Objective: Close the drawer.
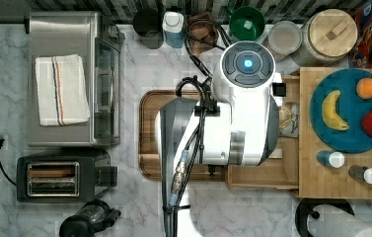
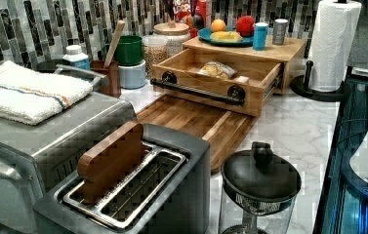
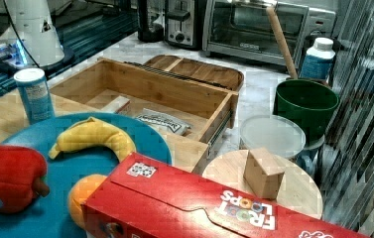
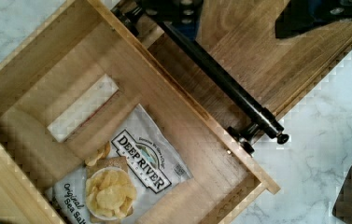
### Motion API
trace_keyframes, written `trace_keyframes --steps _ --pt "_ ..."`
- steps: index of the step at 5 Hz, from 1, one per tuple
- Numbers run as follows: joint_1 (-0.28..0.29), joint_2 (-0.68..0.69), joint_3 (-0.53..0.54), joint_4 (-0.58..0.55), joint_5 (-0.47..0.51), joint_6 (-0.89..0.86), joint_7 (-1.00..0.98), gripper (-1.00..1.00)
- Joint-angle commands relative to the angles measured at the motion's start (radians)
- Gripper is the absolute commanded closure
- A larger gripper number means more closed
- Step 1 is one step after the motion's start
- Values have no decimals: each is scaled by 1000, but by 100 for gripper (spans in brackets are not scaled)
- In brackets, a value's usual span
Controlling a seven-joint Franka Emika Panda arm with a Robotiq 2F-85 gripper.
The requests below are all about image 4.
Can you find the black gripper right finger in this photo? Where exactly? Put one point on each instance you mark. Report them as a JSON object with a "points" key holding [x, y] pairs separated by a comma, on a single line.
{"points": [[302, 16]]}

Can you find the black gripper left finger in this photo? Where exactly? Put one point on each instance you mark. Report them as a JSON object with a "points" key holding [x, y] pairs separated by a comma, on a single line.
{"points": [[184, 15]]}

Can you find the black metal drawer handle bar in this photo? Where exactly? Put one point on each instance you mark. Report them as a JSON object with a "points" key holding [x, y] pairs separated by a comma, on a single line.
{"points": [[262, 120]]}

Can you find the light wooden drawer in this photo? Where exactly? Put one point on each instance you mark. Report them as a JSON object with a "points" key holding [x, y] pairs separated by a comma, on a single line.
{"points": [[67, 88]]}

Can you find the dark wooden cutting board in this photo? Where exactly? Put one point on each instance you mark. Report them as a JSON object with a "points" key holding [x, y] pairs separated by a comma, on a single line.
{"points": [[240, 36]]}

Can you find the Deep River chips bag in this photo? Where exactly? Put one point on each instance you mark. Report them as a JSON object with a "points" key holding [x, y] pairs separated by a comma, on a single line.
{"points": [[137, 167]]}

